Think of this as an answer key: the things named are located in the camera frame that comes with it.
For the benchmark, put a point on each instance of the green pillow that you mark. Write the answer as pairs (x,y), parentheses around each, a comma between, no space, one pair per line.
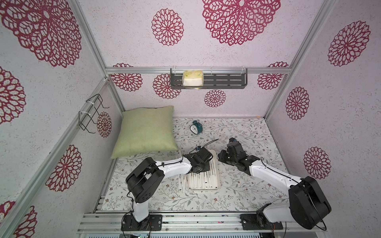
(145,130)

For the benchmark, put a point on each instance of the wrapped straw left pile edge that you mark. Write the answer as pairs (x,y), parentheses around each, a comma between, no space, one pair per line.
(180,182)

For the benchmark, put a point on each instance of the dark metal wall shelf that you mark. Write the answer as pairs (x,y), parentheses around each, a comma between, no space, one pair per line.
(211,80)

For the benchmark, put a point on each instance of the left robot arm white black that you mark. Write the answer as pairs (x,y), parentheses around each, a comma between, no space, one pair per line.
(145,179)

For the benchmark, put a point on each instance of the yellow sponge block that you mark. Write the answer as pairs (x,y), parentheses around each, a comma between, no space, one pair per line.
(193,78)

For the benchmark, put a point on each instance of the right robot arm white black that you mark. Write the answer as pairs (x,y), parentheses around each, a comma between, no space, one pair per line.
(307,205)

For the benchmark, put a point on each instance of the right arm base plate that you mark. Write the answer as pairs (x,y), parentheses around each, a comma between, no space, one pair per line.
(258,222)

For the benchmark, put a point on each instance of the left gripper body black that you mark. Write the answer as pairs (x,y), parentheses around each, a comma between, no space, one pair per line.
(204,167)

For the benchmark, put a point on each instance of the teal alarm clock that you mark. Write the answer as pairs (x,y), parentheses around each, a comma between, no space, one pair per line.
(196,127)

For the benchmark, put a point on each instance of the white storage tray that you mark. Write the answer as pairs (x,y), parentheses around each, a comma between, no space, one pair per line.
(212,160)

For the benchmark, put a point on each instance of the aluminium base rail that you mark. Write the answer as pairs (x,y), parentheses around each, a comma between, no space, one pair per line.
(188,225)

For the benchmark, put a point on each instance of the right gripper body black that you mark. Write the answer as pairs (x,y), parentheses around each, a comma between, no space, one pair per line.
(227,156)

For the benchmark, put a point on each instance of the black wire wall rack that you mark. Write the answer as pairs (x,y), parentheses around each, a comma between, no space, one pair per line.
(85,118)

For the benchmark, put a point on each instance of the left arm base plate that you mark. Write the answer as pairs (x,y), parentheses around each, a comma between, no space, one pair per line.
(151,223)

